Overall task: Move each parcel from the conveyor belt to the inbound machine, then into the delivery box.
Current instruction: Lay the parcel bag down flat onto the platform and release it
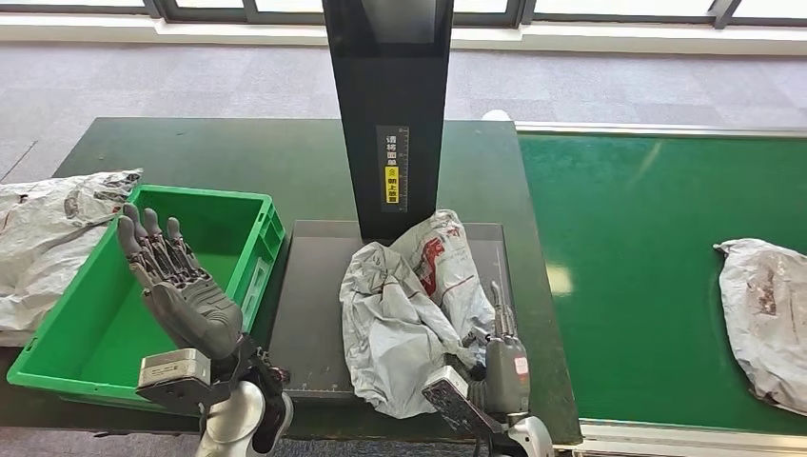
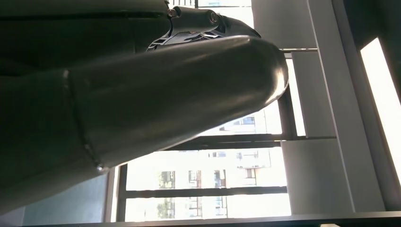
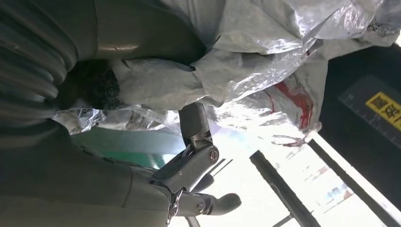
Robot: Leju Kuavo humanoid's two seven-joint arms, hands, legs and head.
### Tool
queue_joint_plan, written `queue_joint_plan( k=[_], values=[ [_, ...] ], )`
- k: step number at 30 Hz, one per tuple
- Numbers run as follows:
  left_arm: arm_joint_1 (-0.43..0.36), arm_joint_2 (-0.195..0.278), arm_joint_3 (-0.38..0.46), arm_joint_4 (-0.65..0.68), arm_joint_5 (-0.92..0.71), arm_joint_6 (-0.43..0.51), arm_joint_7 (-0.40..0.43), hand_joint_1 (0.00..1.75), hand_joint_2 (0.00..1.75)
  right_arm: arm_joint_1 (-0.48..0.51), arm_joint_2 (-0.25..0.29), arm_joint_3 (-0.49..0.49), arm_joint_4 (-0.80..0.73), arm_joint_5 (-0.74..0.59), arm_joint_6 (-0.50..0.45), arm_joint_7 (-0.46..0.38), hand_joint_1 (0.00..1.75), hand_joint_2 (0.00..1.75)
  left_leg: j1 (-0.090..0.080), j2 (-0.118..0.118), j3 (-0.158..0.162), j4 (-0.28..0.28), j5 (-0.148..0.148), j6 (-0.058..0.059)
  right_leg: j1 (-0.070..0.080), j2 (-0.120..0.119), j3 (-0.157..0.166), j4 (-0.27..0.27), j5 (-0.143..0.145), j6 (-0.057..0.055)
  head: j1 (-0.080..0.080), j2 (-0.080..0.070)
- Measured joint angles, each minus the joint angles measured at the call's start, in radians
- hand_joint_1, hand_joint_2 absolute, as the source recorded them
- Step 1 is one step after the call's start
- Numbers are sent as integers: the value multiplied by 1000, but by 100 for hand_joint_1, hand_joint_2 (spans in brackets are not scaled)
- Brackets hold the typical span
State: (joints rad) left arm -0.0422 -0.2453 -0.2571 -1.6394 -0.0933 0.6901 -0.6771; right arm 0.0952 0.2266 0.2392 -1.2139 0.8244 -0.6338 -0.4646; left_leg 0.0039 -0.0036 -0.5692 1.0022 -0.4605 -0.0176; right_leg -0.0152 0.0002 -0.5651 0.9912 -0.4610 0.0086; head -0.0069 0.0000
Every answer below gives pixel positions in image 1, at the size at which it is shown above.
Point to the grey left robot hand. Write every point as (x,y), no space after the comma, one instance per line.
(195,315)

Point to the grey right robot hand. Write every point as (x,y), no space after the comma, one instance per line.
(507,378)

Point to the grey parcel bag red logo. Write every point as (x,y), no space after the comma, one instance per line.
(391,328)

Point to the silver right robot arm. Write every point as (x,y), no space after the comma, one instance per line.
(536,439)

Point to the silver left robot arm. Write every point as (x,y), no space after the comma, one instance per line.
(230,419)

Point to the green conveyor belt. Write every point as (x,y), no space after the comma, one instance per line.
(630,252)

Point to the grey parcel bag brown stains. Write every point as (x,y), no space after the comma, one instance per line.
(769,328)

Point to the green plastic crate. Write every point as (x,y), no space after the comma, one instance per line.
(94,344)

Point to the dark green table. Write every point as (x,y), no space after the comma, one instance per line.
(252,158)

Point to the black yellow label sticker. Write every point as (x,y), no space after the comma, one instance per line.
(392,189)

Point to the white round cap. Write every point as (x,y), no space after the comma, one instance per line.
(496,116)

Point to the white window sill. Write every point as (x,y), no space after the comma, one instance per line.
(567,39)

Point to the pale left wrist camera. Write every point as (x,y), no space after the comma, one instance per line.
(173,369)

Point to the aluminium conveyor frame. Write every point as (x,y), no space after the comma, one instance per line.
(630,129)

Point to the dark window frame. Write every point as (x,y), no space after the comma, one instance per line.
(189,16)

